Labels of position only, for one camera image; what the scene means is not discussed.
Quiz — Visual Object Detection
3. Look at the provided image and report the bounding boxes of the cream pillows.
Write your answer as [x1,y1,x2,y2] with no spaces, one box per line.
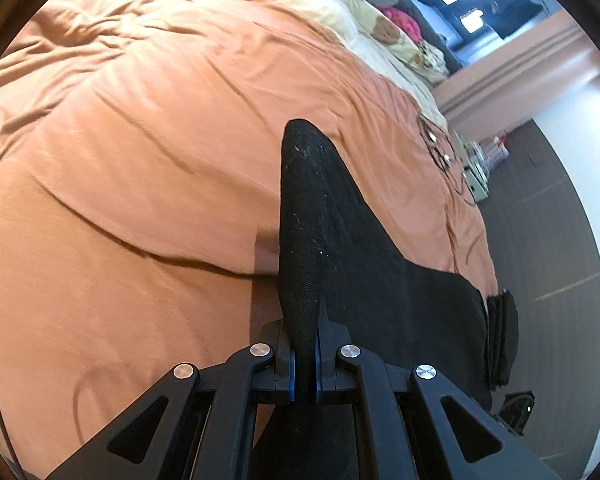
[270,0,452,122]

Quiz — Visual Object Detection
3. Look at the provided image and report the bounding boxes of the spotted dog plush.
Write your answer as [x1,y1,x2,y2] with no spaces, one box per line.
[414,42,449,77]

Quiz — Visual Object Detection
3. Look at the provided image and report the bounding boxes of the black cables on bed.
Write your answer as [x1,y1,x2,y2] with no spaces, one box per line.
[416,114,477,207]

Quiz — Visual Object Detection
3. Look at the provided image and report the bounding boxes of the stack of folded black pants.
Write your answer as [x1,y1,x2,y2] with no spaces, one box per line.
[484,289,520,389]

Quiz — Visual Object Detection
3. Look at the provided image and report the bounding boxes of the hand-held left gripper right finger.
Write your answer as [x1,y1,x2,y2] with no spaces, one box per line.
[316,297,556,480]

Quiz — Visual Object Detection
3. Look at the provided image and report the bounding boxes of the pink curtain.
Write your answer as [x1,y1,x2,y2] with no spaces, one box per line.
[436,10,600,132]

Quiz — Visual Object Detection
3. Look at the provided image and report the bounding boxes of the bear print pillow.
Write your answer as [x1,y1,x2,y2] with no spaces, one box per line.
[350,0,452,87]

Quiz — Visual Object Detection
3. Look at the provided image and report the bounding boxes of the red striped paper bag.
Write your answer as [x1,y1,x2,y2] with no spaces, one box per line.
[480,130,509,162]

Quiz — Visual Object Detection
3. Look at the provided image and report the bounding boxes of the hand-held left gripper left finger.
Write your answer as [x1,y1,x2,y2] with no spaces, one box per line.
[45,317,297,480]

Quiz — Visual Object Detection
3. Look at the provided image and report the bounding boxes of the white nightstand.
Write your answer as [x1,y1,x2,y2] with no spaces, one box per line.
[452,132,492,204]

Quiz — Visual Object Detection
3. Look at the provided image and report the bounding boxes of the pink plush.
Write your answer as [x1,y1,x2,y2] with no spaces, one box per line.
[380,6,424,44]

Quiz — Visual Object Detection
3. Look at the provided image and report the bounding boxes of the orange blanket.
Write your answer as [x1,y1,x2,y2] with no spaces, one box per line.
[0,0,499,472]

